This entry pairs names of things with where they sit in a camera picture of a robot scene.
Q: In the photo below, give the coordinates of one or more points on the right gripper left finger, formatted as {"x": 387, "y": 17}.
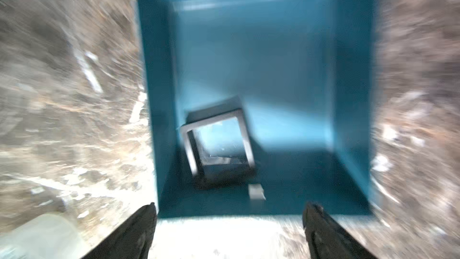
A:
{"x": 131, "y": 240}

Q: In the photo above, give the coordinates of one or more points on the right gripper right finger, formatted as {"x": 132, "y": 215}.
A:
{"x": 329, "y": 240}

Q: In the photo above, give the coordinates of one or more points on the small black brooch box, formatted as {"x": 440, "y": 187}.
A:
{"x": 217, "y": 145}

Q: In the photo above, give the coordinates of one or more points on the teal bottom drawer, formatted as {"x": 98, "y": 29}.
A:
{"x": 301, "y": 73}

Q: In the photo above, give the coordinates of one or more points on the clear tape roll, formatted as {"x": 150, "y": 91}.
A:
{"x": 49, "y": 236}

